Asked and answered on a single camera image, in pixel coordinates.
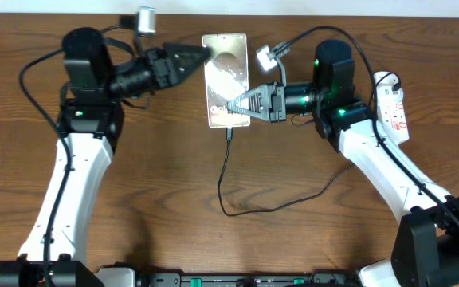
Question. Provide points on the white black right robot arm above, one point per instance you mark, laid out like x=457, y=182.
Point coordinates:
x=426, y=248

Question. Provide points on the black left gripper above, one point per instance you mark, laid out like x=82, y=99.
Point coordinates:
x=162, y=64

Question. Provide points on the white power strip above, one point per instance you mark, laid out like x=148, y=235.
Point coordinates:
x=391, y=110

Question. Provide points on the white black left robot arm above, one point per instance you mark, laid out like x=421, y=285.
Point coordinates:
x=104, y=76

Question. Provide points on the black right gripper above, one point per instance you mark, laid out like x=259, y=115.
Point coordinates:
x=277, y=114

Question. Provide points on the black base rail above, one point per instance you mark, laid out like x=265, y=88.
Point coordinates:
x=321, y=278

